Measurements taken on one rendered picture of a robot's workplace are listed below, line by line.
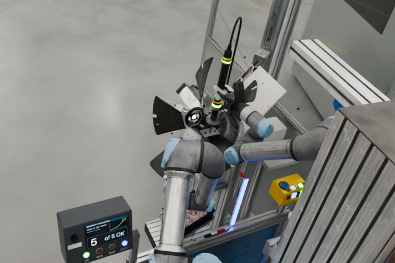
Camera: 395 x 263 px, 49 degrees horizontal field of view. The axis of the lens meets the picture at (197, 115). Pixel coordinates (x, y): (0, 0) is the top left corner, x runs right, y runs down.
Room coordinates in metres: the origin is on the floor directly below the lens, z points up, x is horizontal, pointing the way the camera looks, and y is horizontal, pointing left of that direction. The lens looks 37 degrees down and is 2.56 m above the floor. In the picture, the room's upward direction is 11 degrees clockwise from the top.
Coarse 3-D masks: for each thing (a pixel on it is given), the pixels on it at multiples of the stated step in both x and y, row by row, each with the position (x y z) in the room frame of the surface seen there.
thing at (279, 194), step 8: (288, 176) 1.64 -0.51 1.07; (296, 176) 1.66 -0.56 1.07; (272, 184) 1.59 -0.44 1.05; (296, 184) 1.60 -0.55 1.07; (272, 192) 1.57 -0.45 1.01; (280, 192) 1.53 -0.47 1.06; (288, 192) 1.53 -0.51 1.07; (296, 192) 1.56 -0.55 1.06; (280, 200) 1.52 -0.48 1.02; (288, 200) 1.54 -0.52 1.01; (296, 200) 1.57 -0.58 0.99
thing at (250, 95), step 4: (252, 84) 1.89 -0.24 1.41; (256, 84) 1.86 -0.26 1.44; (248, 88) 1.87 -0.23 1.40; (256, 88) 1.81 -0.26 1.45; (248, 92) 1.81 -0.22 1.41; (252, 92) 1.79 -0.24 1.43; (256, 92) 1.77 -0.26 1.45; (248, 96) 1.77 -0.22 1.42; (252, 96) 1.75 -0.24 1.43; (248, 100) 1.73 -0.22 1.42; (252, 100) 1.72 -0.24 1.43; (224, 108) 1.77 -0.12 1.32
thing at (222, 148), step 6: (204, 138) 1.68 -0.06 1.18; (210, 138) 1.68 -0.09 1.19; (216, 138) 1.69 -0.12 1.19; (222, 138) 1.69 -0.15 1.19; (216, 144) 1.64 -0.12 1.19; (222, 144) 1.65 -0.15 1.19; (228, 144) 1.65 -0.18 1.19; (222, 150) 1.60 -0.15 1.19; (240, 162) 1.54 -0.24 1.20; (228, 168) 1.50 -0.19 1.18
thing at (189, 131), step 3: (189, 129) 1.77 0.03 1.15; (186, 132) 1.76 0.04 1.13; (189, 132) 1.76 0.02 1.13; (192, 132) 1.77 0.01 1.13; (195, 132) 1.77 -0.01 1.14; (183, 135) 1.75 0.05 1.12; (186, 135) 1.75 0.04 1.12; (189, 135) 1.76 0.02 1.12; (192, 135) 1.76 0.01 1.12; (195, 135) 1.76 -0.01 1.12; (198, 135) 1.77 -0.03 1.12; (183, 138) 1.74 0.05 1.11; (186, 138) 1.74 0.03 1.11; (189, 138) 1.75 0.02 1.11; (195, 138) 1.75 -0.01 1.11; (198, 138) 1.76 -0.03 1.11; (201, 138) 1.76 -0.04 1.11
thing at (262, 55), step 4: (264, 48) 2.36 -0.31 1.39; (256, 52) 2.30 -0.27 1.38; (260, 52) 2.31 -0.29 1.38; (264, 52) 2.32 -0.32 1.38; (268, 52) 2.33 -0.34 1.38; (256, 56) 2.27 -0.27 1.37; (260, 56) 2.27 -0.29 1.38; (264, 56) 2.27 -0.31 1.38; (268, 56) 2.32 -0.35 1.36; (252, 60) 2.28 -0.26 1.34; (260, 60) 2.26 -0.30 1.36; (264, 60) 2.26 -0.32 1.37; (252, 64) 2.28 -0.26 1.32; (260, 64) 2.26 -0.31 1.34; (264, 64) 2.28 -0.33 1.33
